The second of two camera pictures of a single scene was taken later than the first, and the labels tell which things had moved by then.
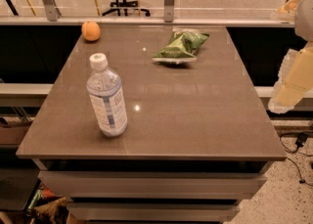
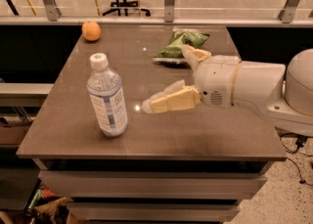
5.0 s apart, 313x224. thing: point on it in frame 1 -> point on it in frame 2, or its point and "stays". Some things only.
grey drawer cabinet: [153, 191] stays
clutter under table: [46, 207] stays
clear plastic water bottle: [108, 97] stays
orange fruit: [91, 30] stays
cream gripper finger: [288, 12] -> [195, 56]
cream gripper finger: [294, 81] -> [177, 97]
